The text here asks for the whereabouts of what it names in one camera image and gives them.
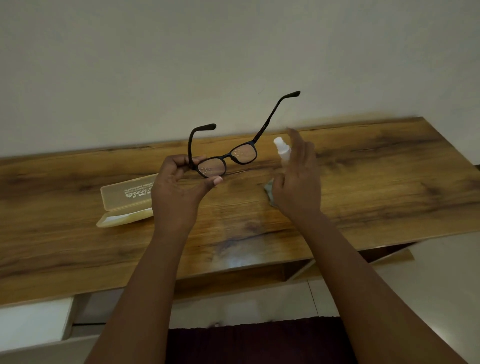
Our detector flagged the blue cleaning cloth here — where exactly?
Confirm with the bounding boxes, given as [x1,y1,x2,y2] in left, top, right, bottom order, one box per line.
[263,179,278,208]

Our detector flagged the white cabinet drawer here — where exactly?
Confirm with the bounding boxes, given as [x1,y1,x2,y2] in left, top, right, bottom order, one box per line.
[0,296,76,353]

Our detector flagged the person's right forearm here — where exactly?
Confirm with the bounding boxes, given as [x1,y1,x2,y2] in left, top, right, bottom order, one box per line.
[296,211,468,364]

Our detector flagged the black framed eyeglasses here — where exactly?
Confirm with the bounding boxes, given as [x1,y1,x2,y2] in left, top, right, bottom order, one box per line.
[187,90,301,179]

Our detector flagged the dark maroon garment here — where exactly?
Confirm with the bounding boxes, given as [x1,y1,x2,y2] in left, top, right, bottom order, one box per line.
[164,316,359,364]

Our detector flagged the person's left forearm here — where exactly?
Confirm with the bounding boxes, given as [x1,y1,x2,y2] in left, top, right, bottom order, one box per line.
[84,224,194,364]

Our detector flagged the person's left hand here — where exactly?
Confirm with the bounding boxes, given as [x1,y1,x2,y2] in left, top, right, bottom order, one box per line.
[150,154,224,237]

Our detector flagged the wooden under-table shelf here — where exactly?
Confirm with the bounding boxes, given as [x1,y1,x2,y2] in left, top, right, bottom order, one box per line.
[174,245,415,299]

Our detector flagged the clear spray bottle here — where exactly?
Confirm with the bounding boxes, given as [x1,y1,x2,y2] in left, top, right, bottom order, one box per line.
[273,136,293,163]

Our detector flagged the person's right hand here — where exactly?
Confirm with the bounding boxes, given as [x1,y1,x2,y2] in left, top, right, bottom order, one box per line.
[270,127,323,224]

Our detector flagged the yellow translucent glasses case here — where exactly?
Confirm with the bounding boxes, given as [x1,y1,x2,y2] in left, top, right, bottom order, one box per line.
[95,173,158,229]

